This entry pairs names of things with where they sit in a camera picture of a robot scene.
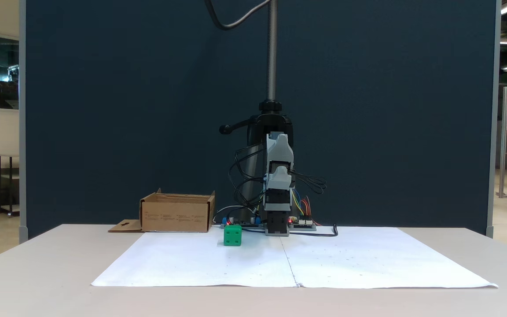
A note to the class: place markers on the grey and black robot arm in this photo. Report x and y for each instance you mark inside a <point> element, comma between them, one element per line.
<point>277,222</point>

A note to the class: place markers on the dark blue partition panel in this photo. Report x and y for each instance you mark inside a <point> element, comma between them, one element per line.
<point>148,110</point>

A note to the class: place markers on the black shelf cart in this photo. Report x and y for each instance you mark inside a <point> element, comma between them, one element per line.
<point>7,193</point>

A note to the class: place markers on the green dice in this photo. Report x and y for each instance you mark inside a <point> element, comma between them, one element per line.
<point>232,235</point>

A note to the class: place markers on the framed wall window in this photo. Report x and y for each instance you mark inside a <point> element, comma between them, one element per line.
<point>6,72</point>

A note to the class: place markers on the white paper sheet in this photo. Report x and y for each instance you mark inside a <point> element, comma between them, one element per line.
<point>200,262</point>
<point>376,259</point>

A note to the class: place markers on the circuit board with blue parts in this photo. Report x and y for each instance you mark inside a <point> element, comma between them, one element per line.
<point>240,223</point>

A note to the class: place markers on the camera stand pole with clamp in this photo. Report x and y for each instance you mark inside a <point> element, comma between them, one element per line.
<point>272,53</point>

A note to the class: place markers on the brown cardboard box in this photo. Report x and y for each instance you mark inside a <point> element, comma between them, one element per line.
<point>175,216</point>

